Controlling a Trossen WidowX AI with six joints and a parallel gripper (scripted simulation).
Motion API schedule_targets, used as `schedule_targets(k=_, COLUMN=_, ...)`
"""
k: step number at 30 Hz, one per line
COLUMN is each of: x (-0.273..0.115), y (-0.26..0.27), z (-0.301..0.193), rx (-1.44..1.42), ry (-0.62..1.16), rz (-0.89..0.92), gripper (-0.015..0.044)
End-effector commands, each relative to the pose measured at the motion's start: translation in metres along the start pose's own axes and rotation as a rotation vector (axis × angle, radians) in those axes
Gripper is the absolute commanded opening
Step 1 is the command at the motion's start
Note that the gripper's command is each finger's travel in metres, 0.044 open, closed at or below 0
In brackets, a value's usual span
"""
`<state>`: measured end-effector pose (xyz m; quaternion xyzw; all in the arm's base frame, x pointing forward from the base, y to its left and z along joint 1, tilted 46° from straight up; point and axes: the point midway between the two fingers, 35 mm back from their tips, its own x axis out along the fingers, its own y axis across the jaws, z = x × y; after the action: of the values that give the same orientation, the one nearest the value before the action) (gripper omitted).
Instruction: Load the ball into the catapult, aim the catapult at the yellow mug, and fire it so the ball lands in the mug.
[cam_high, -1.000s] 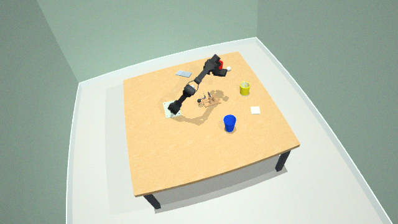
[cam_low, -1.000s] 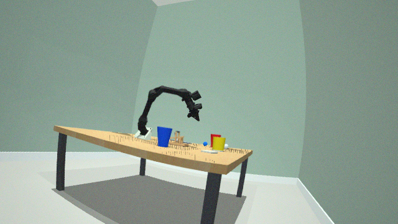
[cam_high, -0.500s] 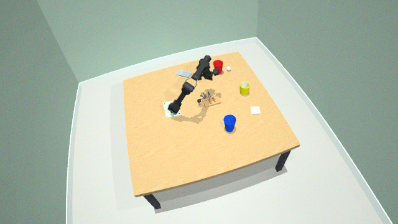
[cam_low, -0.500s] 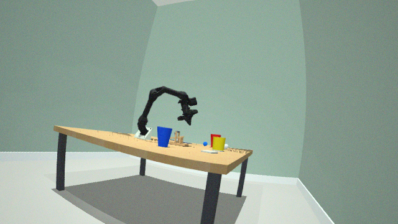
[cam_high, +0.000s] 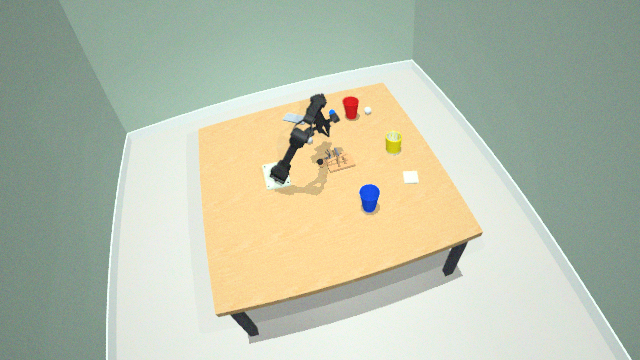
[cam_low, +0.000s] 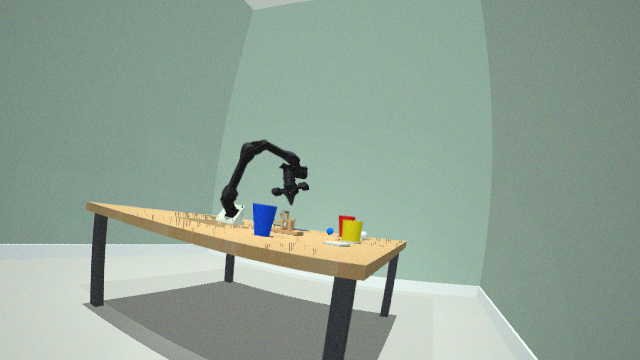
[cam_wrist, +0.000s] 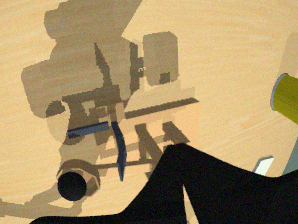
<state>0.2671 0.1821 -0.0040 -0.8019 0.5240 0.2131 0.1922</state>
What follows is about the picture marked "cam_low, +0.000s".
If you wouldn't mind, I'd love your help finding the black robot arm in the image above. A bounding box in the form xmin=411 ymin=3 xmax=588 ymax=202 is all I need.
xmin=220 ymin=139 xmax=308 ymax=218

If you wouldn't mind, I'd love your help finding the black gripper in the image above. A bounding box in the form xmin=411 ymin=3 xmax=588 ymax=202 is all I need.
xmin=272 ymin=174 xmax=309 ymax=206

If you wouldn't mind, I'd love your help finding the red plastic cup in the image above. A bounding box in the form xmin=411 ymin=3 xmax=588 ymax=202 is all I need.
xmin=339 ymin=216 xmax=355 ymax=237

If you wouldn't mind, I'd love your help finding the yellow cup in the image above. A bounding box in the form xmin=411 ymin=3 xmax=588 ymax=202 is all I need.
xmin=341 ymin=219 xmax=363 ymax=244

